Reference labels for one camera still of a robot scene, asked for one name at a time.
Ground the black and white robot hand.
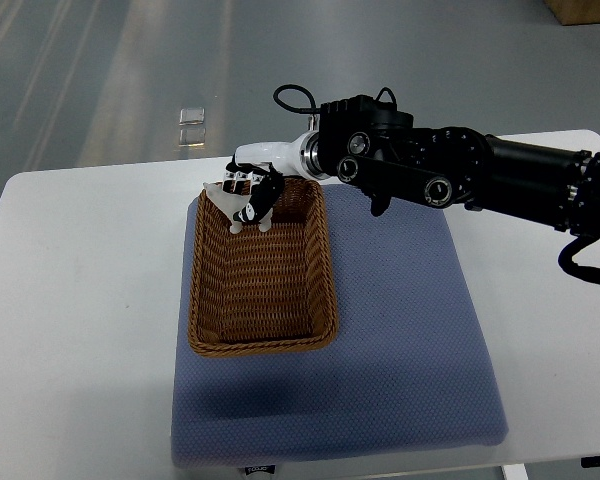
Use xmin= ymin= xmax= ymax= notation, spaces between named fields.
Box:
xmin=222 ymin=142 xmax=303 ymax=226

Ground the white toy polar bear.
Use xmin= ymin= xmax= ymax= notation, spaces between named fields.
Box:
xmin=203 ymin=183 xmax=273 ymax=234

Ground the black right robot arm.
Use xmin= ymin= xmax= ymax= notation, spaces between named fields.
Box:
xmin=316 ymin=95 xmax=600 ymax=238

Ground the brown wicker basket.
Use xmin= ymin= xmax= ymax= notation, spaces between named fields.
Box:
xmin=188 ymin=178 xmax=339 ymax=357

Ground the metal floor plate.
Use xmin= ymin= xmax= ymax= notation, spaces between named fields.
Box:
xmin=178 ymin=107 xmax=206 ymax=147

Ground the blue fabric mat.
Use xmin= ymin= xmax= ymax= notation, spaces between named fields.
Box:
xmin=171 ymin=185 xmax=508 ymax=468

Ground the brown cardboard box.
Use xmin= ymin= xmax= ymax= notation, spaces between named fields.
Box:
xmin=544 ymin=0 xmax=600 ymax=26

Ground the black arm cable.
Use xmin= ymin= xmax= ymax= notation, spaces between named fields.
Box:
xmin=557 ymin=234 xmax=600 ymax=288

